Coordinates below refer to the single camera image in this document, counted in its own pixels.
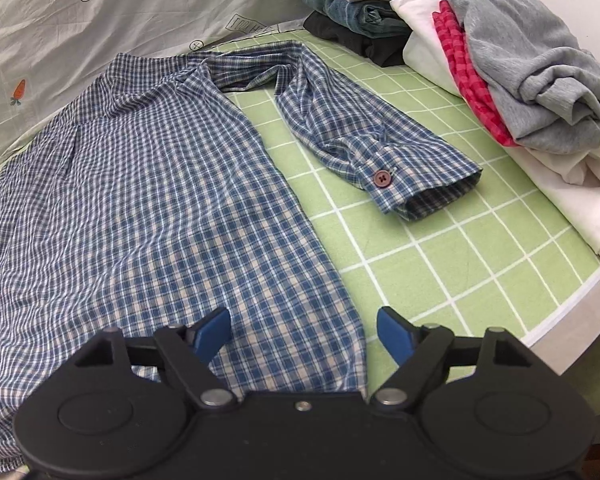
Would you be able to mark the grey sweater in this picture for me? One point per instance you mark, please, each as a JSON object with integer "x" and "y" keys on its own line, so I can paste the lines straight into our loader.
{"x": 520, "y": 45}

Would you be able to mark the blue plaid shirt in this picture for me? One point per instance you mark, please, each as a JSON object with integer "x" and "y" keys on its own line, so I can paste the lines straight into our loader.
{"x": 155, "y": 185}

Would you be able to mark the grey printed bed sheet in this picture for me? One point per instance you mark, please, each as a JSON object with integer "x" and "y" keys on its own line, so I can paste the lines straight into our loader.
{"x": 130, "y": 5}

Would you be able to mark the folded blue jeans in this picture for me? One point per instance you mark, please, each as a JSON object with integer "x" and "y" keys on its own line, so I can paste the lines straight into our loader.
{"x": 350, "y": 12}

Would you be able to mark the green grid mat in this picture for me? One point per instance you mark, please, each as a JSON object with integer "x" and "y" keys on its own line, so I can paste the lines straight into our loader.
{"x": 430, "y": 260}

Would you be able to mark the white garment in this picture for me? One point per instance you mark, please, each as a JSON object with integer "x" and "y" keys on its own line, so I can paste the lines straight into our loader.
{"x": 575, "y": 200}

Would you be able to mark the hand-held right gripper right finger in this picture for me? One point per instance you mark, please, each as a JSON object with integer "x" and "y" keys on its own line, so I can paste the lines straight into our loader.
{"x": 396, "y": 332}

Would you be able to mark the red striped garment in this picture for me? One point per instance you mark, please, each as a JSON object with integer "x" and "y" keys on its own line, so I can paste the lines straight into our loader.
{"x": 472, "y": 85}

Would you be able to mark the black folded garment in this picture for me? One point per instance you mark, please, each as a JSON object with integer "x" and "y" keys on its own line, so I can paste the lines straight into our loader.
{"x": 375, "y": 47}

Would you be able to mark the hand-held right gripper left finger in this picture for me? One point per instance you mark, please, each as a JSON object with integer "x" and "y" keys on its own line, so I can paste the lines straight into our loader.
{"x": 211, "y": 332}

